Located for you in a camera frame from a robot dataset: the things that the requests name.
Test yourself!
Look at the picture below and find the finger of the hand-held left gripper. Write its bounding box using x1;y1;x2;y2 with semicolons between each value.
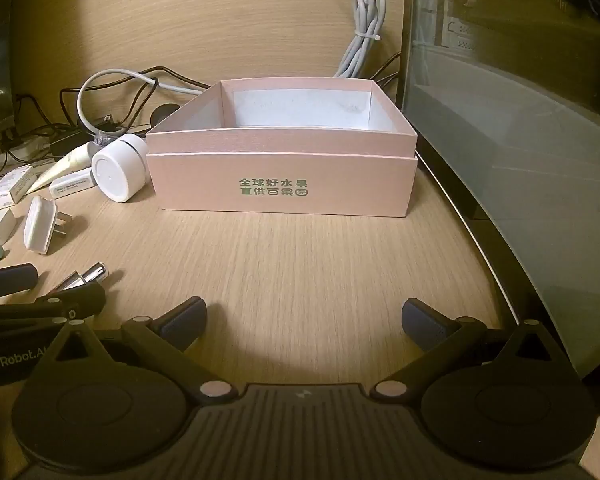
0;281;107;335
0;262;39;304

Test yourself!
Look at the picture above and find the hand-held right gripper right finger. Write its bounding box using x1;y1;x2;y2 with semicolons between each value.
370;297;586;401

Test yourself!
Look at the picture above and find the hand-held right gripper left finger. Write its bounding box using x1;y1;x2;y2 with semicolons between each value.
27;297;233;401

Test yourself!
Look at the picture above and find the white round jar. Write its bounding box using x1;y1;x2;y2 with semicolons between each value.
91;133;151;204

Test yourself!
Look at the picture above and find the pink cardboard box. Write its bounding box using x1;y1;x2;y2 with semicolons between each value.
145;79;419;219

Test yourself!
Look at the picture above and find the white plug charger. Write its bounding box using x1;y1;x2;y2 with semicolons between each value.
23;195;74;256

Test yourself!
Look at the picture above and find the white printed carton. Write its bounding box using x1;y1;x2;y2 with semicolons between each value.
0;164;37;212

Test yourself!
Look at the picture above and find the white power strip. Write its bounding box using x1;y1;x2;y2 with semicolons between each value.
0;137;48;167

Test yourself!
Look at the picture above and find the cream squeeze tube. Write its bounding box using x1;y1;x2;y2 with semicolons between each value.
30;141;99;192

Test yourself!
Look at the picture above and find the black power adapter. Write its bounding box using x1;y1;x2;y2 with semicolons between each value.
45;130;88;153

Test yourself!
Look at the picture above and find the glass-sided computer case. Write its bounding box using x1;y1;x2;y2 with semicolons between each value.
399;0;600;381

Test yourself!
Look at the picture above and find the black cable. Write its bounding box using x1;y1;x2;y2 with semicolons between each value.
60;65;212;127
0;94;81;161
372;52;406;92

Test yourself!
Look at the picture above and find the white looped cable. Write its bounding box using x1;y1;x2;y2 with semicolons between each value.
76;69;206;136

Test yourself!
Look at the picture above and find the tied white cable bundle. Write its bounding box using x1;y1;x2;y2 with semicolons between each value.
332;0;387;81

